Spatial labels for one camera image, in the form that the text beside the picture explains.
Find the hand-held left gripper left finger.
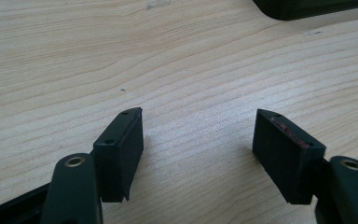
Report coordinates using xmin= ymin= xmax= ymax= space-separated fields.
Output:
xmin=39 ymin=106 xmax=145 ymax=224

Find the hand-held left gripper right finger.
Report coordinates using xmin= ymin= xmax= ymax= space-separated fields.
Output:
xmin=252 ymin=108 xmax=358 ymax=224

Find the black flat object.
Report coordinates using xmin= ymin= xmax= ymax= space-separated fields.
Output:
xmin=252 ymin=0 xmax=358 ymax=21

